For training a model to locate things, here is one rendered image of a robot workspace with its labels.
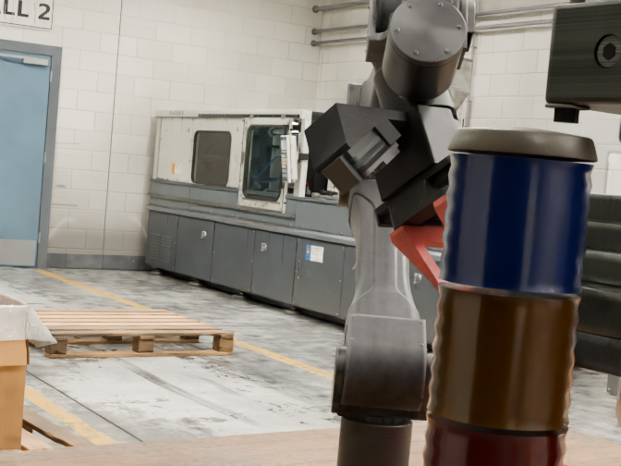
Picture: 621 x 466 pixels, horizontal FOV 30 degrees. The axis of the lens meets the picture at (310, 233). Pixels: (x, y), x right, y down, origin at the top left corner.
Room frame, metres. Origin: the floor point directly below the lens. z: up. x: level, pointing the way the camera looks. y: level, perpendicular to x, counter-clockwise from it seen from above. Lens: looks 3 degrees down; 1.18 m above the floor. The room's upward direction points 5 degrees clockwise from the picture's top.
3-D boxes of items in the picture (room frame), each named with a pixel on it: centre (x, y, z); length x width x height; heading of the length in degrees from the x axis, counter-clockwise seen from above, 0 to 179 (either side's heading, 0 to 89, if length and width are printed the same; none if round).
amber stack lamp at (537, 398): (0.31, -0.05, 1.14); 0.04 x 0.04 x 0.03
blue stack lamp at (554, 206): (0.31, -0.05, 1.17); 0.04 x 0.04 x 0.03
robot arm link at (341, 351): (0.98, -0.07, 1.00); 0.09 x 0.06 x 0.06; 90
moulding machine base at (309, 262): (9.94, -0.15, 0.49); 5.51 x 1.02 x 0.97; 32
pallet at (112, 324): (7.28, 1.19, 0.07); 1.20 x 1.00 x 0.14; 124
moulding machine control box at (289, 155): (9.53, 0.20, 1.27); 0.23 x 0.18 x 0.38; 122
